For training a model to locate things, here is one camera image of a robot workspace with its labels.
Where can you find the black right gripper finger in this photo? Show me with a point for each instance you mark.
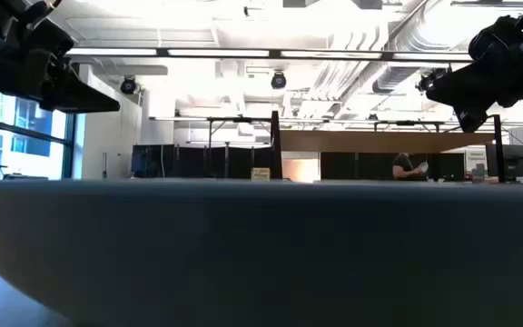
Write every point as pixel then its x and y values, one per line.
pixel 466 88
pixel 470 121

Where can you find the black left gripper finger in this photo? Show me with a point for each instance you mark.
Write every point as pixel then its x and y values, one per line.
pixel 75 97

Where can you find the blue plate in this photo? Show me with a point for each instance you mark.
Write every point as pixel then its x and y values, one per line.
pixel 261 250

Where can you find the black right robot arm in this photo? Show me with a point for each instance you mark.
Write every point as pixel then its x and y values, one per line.
pixel 497 38

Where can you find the wooden shelf with black legs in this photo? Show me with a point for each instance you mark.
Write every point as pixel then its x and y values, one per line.
pixel 379 141

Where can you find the white printed sign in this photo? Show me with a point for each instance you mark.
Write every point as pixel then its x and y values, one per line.
pixel 476 159

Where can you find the black round hanging spotlight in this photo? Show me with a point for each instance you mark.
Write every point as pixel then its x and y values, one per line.
pixel 428 81
pixel 278 81
pixel 128 86

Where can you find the dark background monitor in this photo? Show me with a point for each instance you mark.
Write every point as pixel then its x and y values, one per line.
pixel 506 161

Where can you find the large window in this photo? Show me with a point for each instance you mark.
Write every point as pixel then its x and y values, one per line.
pixel 30 154

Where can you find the person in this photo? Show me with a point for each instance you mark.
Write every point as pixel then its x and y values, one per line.
pixel 402 167

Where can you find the black partition panel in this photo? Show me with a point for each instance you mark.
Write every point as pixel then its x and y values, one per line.
pixel 189 161
pixel 361 165

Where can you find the overhead light bar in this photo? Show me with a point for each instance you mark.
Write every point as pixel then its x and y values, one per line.
pixel 216 52

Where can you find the small cardboard box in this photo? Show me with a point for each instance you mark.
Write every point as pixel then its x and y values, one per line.
pixel 260 174

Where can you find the black background rig frame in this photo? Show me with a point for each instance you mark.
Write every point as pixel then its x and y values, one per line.
pixel 225 119
pixel 404 122

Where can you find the silver ventilation duct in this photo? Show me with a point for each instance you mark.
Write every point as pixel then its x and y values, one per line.
pixel 393 77

